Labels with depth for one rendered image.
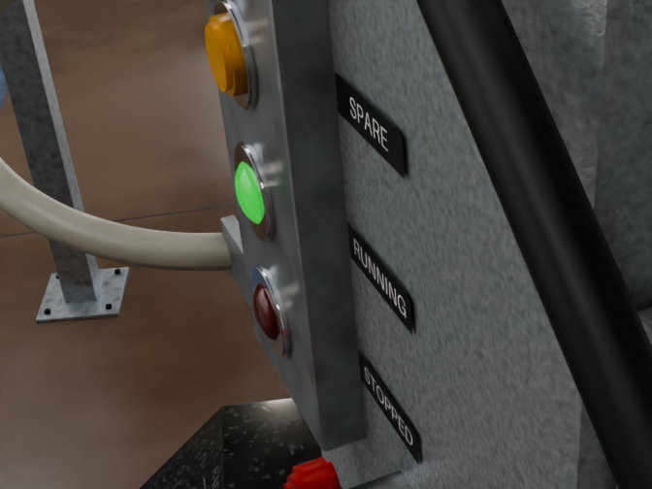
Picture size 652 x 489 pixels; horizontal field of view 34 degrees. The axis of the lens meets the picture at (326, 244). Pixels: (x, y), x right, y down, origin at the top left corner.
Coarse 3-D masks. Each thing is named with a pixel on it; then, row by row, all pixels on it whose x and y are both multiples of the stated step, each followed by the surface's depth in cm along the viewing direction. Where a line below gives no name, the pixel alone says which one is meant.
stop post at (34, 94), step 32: (32, 0) 225; (0, 32) 222; (32, 32) 223; (32, 64) 226; (32, 96) 230; (32, 128) 234; (32, 160) 238; (64, 160) 240; (64, 192) 243; (64, 256) 252; (64, 288) 257; (96, 288) 260
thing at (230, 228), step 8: (232, 216) 82; (224, 224) 81; (232, 224) 81; (224, 232) 82; (232, 232) 80; (232, 240) 79; (240, 240) 79; (232, 248) 80; (240, 248) 78; (232, 256) 81; (240, 256) 78; (232, 264) 82; (240, 264) 79; (232, 272) 83; (240, 272) 80; (240, 280) 81; (240, 288) 82; (248, 296) 79
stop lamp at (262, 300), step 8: (256, 288) 39; (256, 296) 39; (264, 296) 38; (256, 304) 39; (264, 304) 38; (256, 312) 39; (264, 312) 38; (272, 312) 38; (256, 320) 39; (264, 320) 39; (272, 320) 38; (264, 328) 39; (272, 328) 38; (272, 336) 39
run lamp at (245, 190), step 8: (240, 168) 36; (240, 176) 36; (248, 176) 36; (240, 184) 36; (248, 184) 36; (240, 192) 36; (248, 192) 36; (256, 192) 35; (240, 200) 36; (248, 200) 36; (256, 200) 36; (248, 208) 36; (256, 208) 36; (248, 216) 36; (256, 216) 36
